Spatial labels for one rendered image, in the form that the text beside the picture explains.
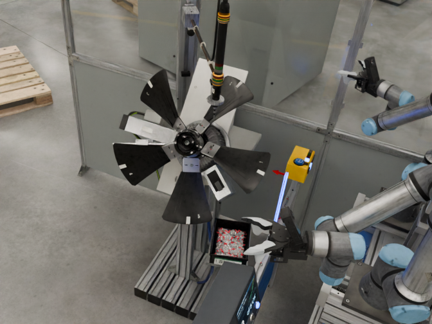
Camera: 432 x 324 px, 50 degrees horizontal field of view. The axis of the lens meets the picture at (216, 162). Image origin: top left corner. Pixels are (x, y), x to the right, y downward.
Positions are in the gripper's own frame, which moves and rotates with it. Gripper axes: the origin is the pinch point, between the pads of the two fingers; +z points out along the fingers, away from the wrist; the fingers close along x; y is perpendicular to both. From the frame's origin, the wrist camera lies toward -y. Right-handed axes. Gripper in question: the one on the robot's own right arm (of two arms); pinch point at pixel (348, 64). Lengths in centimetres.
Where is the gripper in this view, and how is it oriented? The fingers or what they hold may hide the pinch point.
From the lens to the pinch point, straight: 232.7
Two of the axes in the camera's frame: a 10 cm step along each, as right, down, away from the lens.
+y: 0.3, 7.1, 7.0
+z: -6.1, -5.4, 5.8
